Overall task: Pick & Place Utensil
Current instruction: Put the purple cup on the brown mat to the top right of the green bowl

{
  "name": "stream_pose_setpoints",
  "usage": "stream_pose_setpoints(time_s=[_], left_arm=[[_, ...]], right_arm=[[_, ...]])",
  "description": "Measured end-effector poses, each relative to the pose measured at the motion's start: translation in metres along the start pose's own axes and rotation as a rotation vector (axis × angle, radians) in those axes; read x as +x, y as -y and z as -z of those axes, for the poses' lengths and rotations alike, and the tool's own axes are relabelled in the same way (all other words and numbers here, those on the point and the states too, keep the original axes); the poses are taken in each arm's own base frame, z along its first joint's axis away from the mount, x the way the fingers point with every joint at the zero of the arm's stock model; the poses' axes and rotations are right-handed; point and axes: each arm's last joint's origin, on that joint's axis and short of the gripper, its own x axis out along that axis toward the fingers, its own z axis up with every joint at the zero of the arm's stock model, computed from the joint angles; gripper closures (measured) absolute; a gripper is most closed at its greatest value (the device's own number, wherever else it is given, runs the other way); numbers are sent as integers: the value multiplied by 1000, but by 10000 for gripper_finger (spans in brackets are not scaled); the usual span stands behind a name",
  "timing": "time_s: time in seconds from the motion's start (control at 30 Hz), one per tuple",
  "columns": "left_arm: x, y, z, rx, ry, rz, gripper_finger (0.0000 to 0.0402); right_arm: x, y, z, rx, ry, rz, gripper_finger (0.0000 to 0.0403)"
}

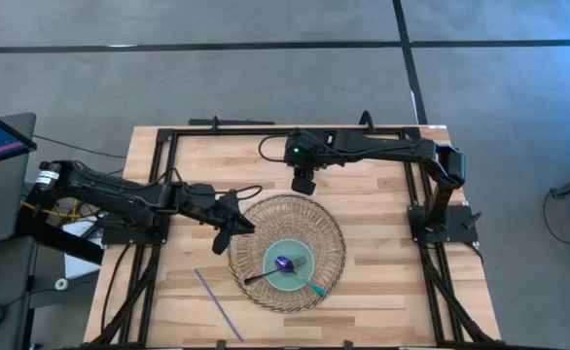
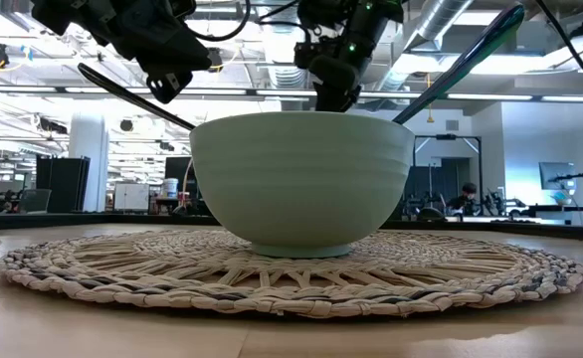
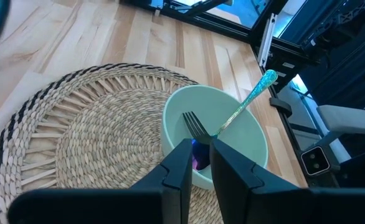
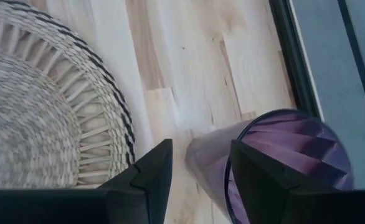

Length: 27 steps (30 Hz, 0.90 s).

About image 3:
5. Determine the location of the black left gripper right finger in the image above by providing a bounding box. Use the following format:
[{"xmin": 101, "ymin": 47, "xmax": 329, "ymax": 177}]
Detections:
[{"xmin": 209, "ymin": 138, "xmax": 365, "ymax": 224}]

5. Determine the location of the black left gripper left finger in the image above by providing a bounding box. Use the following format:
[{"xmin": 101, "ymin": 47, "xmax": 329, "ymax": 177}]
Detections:
[{"xmin": 7, "ymin": 138, "xmax": 194, "ymax": 224}]

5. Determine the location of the iridescent metal fork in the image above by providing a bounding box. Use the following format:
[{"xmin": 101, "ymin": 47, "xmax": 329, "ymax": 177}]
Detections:
[{"xmin": 182, "ymin": 111, "xmax": 214, "ymax": 146}]

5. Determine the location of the pale green ceramic bowl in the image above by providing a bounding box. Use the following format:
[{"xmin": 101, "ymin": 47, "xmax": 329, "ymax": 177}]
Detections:
[{"xmin": 161, "ymin": 84, "xmax": 269, "ymax": 190}]

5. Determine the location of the fork with iridescent handle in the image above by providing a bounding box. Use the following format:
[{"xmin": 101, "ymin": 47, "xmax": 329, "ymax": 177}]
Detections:
[{"xmin": 191, "ymin": 68, "xmax": 279, "ymax": 171}]

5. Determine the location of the round woven straw placemat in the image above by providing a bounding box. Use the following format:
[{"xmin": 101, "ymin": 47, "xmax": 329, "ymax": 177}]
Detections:
[{"xmin": 0, "ymin": 63, "xmax": 224, "ymax": 224}]

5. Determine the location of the grey padded chair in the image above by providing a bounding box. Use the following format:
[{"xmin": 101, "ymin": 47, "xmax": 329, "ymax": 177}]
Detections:
[{"xmin": 309, "ymin": 104, "xmax": 365, "ymax": 147}]

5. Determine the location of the black lattice support beam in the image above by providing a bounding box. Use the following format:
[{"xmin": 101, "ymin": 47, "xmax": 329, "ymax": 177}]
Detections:
[{"xmin": 303, "ymin": 0, "xmax": 365, "ymax": 48}]

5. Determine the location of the black frame clamp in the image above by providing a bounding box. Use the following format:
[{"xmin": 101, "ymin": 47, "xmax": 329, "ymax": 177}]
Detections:
[{"xmin": 269, "ymin": 96, "xmax": 293, "ymax": 118}]

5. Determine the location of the white metal bracket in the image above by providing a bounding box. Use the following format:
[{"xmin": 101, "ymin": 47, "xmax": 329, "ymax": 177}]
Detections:
[{"xmin": 258, "ymin": 12, "xmax": 278, "ymax": 68}]

